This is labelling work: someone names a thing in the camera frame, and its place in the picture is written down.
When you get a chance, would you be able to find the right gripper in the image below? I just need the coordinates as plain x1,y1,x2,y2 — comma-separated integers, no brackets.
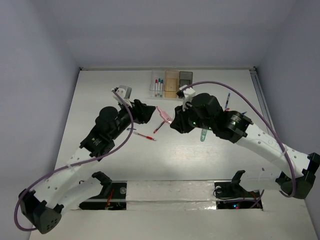
171,99,215,133

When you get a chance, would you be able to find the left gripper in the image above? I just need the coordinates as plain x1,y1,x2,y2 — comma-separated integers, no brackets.
110,99,155,140

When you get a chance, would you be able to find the pink highlighter marker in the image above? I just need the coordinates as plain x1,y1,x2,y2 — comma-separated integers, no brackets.
156,106,173,125

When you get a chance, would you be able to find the red gel pen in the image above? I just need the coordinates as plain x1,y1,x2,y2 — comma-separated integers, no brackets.
153,121,166,134

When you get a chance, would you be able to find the green highlighter marker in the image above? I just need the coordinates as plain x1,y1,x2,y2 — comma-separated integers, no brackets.
200,129,208,142

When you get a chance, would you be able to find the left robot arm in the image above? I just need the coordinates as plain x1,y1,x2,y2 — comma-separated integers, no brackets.
15,99,156,234

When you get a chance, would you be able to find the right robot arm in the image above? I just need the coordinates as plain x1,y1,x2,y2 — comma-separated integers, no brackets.
170,88,320,200

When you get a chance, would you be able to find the red pen thin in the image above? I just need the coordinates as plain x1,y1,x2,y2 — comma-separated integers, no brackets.
133,131,156,141

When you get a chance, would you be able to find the clear plastic container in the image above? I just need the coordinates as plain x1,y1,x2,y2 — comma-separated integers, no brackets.
149,70,165,98

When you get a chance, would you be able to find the teal capped white marker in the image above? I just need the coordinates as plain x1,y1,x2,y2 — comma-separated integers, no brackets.
157,78,161,91

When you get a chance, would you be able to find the red capped white marker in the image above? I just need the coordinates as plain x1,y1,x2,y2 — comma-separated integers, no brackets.
154,79,158,92

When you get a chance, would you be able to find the orange plastic container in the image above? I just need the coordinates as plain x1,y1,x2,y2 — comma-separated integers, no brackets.
164,70,179,98

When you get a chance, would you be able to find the blue capped white marker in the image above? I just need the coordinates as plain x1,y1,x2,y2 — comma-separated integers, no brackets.
160,79,164,92

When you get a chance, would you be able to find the grey plastic container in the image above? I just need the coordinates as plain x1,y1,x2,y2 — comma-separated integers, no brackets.
178,71,193,88

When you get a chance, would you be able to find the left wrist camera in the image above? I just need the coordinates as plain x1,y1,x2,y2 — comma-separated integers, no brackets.
112,85,132,100

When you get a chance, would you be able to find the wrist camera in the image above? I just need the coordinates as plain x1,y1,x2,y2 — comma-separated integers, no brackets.
112,85,132,100
176,85,196,111

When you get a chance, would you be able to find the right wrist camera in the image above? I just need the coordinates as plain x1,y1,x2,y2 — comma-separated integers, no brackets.
176,85,196,111

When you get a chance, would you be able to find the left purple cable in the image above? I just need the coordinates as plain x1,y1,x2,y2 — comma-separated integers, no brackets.
13,89,135,231

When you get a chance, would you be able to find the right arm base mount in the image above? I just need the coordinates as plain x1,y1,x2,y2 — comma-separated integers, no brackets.
212,170,263,210

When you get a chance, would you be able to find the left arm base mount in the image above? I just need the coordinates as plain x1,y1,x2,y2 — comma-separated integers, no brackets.
79,171,127,211

